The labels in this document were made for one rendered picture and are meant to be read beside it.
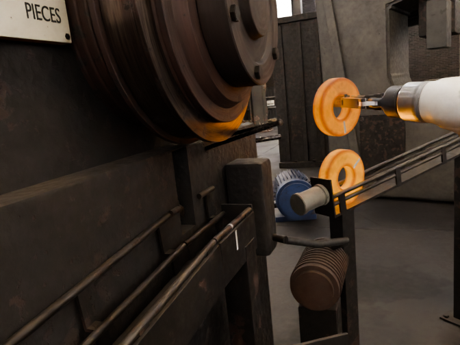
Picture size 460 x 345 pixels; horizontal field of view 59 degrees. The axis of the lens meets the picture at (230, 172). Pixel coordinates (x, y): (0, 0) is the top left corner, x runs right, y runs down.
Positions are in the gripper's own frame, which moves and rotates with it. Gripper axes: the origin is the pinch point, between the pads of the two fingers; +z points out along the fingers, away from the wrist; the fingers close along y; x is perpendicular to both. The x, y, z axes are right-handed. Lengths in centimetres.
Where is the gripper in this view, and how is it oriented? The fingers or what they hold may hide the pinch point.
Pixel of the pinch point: (337, 100)
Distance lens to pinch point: 115.4
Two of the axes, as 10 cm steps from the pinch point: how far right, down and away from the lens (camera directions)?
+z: -5.5, -1.5, 8.2
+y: 8.3, -1.9, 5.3
